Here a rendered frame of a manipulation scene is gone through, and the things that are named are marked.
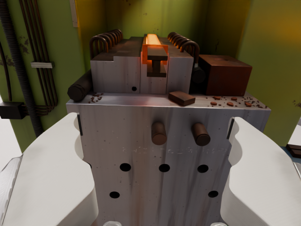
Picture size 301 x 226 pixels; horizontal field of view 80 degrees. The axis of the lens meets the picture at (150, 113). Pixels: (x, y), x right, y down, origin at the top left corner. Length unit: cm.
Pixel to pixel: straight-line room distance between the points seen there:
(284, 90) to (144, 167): 47
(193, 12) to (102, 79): 57
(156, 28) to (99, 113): 57
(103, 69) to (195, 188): 34
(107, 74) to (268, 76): 45
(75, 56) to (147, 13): 41
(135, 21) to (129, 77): 49
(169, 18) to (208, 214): 71
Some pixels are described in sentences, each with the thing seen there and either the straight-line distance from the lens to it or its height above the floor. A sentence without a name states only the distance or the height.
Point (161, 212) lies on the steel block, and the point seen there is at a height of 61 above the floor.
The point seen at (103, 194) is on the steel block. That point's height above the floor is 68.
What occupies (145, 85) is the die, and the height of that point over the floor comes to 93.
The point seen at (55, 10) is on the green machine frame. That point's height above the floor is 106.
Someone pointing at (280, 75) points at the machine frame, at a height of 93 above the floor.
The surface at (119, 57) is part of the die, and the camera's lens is 37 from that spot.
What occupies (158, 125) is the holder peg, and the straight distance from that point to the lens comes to 33.
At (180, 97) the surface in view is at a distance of 34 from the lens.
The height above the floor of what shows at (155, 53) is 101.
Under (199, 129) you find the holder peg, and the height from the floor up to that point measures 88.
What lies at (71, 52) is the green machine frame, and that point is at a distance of 54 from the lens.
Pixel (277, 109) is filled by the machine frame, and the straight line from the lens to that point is 69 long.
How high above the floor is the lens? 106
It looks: 28 degrees down
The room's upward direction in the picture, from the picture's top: 3 degrees clockwise
